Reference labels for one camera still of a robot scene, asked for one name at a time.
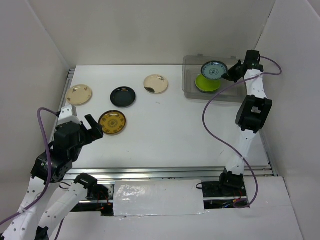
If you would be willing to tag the clear plastic bin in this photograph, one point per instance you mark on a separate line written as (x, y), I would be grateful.
(191, 69)

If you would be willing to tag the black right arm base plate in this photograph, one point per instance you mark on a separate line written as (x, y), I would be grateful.
(212, 189)

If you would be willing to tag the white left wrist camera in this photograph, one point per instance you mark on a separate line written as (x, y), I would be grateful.
(67, 114)

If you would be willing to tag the cream plate with black patch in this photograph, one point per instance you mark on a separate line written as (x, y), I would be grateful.
(156, 84)

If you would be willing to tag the lime green plate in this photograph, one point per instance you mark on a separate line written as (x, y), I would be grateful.
(206, 85)

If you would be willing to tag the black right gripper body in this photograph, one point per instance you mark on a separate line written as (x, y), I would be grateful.
(242, 75)

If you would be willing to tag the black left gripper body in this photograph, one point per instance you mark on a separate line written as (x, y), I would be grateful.
(86, 137)

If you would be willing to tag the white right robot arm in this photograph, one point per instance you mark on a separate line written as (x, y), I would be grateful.
(250, 118)

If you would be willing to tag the aluminium front rail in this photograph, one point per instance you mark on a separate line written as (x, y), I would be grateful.
(166, 173)

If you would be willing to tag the white foil-covered panel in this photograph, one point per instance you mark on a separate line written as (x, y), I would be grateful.
(157, 198)

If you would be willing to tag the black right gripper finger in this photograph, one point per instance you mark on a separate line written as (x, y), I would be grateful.
(230, 78)
(236, 69)

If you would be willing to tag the blue floral plate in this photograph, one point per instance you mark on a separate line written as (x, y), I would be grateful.
(213, 70)

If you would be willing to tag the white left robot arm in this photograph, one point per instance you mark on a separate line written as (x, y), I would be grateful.
(35, 220)

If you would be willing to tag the black glossy plate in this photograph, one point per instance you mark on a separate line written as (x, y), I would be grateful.
(123, 97)

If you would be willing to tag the cream plate with brown motifs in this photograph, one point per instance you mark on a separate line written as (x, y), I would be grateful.
(78, 94)

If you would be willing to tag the yellow patterned plate brown rim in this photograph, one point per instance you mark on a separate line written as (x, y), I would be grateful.
(112, 122)

